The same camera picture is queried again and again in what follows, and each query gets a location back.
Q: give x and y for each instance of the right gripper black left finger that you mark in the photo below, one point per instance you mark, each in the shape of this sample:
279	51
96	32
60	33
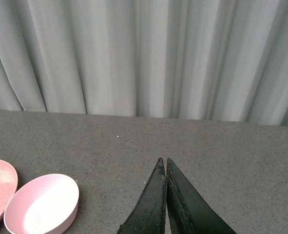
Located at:
149	214

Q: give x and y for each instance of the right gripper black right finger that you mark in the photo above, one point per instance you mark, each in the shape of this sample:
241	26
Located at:
188	212

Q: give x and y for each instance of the light pink bowl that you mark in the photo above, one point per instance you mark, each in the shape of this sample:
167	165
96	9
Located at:
46	205

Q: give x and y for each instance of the white pleated curtain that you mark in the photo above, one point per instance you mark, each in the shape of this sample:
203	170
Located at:
223	60

